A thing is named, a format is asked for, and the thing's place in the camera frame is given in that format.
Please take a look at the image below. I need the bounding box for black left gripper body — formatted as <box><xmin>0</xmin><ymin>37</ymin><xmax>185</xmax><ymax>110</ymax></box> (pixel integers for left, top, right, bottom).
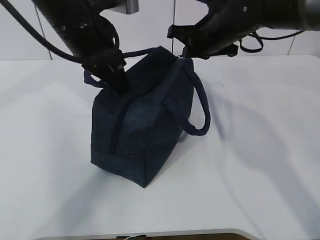
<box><xmin>67</xmin><ymin>14</ymin><xmax>125</xmax><ymax>77</ymax></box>

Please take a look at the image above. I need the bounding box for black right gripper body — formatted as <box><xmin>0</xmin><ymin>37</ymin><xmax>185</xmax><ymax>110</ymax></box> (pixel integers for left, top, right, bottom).
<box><xmin>167</xmin><ymin>14</ymin><xmax>238</xmax><ymax>60</ymax></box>

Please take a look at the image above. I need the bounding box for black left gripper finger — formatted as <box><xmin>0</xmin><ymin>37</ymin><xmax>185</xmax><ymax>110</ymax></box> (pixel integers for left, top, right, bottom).
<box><xmin>101</xmin><ymin>64</ymin><xmax>129</xmax><ymax>95</ymax></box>

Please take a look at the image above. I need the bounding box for dark navy lunch bag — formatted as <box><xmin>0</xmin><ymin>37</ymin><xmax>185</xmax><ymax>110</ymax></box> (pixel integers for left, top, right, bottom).
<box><xmin>84</xmin><ymin>46</ymin><xmax>211</xmax><ymax>188</ymax></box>

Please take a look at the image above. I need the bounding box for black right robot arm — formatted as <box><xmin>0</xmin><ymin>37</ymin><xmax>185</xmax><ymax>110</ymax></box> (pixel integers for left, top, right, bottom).
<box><xmin>167</xmin><ymin>0</ymin><xmax>320</xmax><ymax>60</ymax></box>

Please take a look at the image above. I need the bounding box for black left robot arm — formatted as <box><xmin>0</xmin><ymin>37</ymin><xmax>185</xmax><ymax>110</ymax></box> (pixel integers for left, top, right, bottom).
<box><xmin>34</xmin><ymin>0</ymin><xmax>129</xmax><ymax>94</ymax></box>

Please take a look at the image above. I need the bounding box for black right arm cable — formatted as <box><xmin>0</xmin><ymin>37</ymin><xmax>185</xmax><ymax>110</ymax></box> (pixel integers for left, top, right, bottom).
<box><xmin>238</xmin><ymin>28</ymin><xmax>305</xmax><ymax>54</ymax></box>

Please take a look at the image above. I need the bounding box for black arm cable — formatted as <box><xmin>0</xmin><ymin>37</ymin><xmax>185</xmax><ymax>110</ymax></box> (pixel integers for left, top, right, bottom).
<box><xmin>238</xmin><ymin>28</ymin><xmax>305</xmax><ymax>54</ymax></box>
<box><xmin>0</xmin><ymin>0</ymin><xmax>83</xmax><ymax>64</ymax></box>

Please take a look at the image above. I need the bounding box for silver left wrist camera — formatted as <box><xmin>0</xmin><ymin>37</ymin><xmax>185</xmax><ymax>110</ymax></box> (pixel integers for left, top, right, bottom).
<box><xmin>110</xmin><ymin>0</ymin><xmax>140</xmax><ymax>15</ymax></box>

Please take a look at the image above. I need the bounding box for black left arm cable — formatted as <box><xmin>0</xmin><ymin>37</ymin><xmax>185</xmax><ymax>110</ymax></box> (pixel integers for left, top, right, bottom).
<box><xmin>0</xmin><ymin>0</ymin><xmax>83</xmax><ymax>64</ymax></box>

